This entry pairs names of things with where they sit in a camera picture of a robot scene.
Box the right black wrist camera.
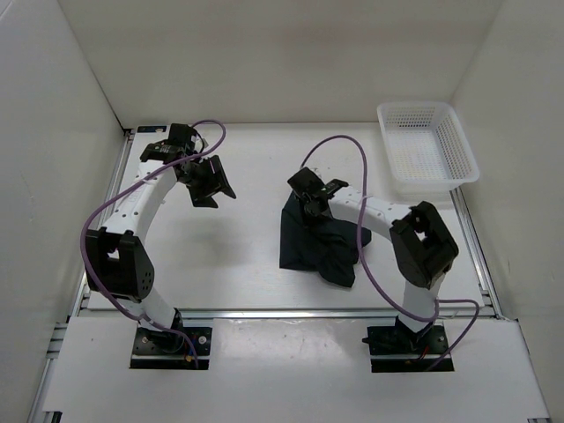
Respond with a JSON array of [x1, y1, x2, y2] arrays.
[[287, 167, 324, 199]]

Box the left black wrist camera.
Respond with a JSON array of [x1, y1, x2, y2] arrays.
[[167, 123, 208, 155]]

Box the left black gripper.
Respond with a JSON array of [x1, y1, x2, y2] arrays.
[[178, 154, 235, 209]]

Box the left aluminium frame rail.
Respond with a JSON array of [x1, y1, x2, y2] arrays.
[[26, 127, 136, 423]]

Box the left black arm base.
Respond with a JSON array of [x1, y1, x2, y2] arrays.
[[130, 326, 212, 371]]

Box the small dark label sticker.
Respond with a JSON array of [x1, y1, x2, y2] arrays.
[[136, 125, 167, 133]]

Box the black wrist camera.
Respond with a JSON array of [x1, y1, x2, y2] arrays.
[[167, 123, 208, 155], [287, 167, 324, 199]]

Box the white perforated plastic basket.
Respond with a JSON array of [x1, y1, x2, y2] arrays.
[[377, 101, 479, 196]]

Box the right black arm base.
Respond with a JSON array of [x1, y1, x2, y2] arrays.
[[362, 324, 454, 374]]

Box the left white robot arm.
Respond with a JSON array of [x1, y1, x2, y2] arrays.
[[81, 141, 236, 353]]

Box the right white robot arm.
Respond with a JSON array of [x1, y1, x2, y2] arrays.
[[290, 177, 459, 353]]

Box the front aluminium rail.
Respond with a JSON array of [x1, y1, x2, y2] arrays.
[[78, 306, 496, 320]]

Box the dark navy sport shorts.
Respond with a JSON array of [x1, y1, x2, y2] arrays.
[[278, 194, 359, 288]]

